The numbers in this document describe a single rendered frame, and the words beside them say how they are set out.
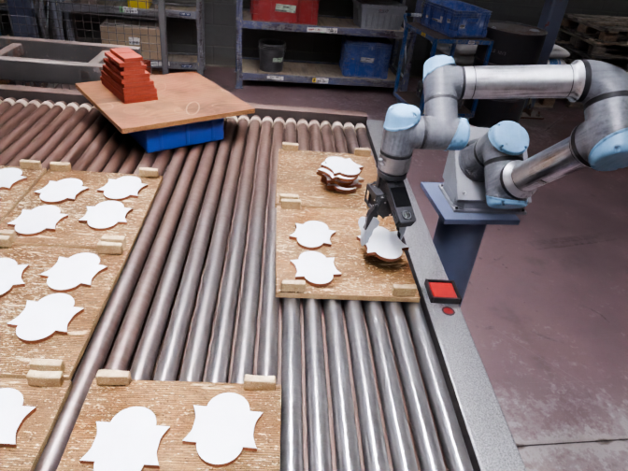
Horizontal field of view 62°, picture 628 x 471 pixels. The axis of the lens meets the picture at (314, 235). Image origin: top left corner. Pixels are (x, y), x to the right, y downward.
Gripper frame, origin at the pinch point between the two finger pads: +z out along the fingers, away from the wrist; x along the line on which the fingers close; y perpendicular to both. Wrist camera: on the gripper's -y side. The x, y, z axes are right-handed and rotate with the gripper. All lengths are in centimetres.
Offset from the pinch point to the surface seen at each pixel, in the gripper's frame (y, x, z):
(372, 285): -9.5, 6.2, 5.5
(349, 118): 100, -32, 10
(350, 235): 12.5, 3.0, 6.2
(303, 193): 38.2, 8.8, 6.9
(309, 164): 59, 0, 8
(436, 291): -14.3, -9.4, 6.2
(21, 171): 64, 91, 6
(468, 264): 26, -54, 37
